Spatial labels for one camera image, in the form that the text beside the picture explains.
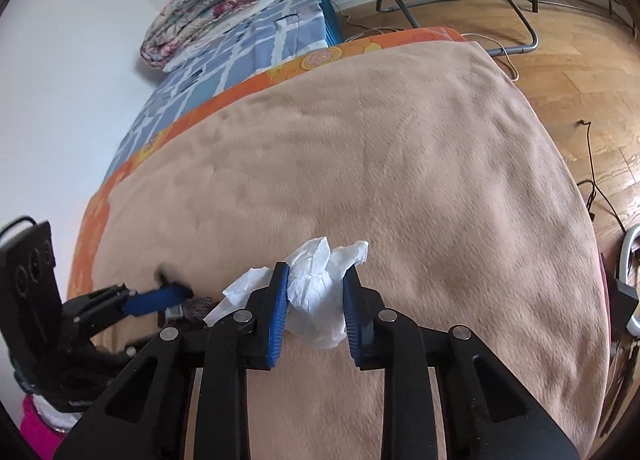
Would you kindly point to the folded floral quilt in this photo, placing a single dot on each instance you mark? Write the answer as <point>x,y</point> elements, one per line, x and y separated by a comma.
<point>210,5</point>

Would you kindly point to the white tissue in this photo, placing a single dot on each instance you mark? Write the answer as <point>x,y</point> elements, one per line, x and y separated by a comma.
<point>315,285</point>

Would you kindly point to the orange floral blanket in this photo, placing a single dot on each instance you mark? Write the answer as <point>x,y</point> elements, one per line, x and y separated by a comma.
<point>320,56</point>

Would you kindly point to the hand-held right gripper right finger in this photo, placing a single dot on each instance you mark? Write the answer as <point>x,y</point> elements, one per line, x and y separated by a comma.
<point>351,320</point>

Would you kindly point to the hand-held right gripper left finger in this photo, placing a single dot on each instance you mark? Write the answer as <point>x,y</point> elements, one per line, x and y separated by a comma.
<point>279,315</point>

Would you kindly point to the black box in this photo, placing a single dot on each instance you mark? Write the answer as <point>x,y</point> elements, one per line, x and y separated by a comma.
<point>620,305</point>

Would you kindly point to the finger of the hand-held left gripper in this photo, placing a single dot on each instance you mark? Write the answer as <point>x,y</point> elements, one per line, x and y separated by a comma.
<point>122,347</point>
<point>155,301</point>

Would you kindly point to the dark patterned wrapper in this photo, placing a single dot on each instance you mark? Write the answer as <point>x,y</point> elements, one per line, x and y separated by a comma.
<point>197,308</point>

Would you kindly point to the blue checked bed sheet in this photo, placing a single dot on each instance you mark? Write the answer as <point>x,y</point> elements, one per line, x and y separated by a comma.
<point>250,50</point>

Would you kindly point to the beige towel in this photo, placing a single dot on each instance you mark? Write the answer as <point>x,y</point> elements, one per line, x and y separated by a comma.
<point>400,165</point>

